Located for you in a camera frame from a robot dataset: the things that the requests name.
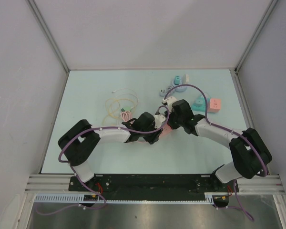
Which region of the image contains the teal triangular power strip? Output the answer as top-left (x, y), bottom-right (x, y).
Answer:
top-left (191, 93), bottom-right (211, 112)

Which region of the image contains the yellow usb cable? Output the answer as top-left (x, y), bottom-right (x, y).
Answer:
top-left (102, 98), bottom-right (137, 126)

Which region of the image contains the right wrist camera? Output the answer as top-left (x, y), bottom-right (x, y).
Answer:
top-left (162, 96), bottom-right (177, 106)

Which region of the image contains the pink power strip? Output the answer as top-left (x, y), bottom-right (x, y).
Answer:
top-left (137, 127), bottom-right (172, 144)

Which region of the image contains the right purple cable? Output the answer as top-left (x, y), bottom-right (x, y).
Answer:
top-left (163, 83), bottom-right (269, 221)

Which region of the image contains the green charger plug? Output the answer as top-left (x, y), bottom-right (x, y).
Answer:
top-left (121, 106), bottom-right (132, 112)

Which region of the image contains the blue round power strip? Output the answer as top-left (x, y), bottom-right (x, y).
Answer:
top-left (159, 81), bottom-right (187, 97)

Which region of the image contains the white square adapter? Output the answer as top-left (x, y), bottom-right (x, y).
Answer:
top-left (182, 74), bottom-right (189, 84)

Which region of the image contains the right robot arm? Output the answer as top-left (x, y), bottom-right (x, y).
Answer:
top-left (163, 96), bottom-right (272, 191)

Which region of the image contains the pink square adapter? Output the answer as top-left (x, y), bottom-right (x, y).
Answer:
top-left (161, 124), bottom-right (172, 136)

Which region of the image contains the light teal charger plug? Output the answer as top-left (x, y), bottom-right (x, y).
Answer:
top-left (195, 98), bottom-right (205, 107)

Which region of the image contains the pink cube socket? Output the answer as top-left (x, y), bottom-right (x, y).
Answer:
top-left (207, 98), bottom-right (222, 113)

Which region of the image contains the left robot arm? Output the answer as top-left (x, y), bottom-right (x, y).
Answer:
top-left (58, 112), bottom-right (166, 191)

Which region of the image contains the grey cable duct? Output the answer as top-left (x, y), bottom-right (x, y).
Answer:
top-left (34, 192), bottom-right (226, 205)

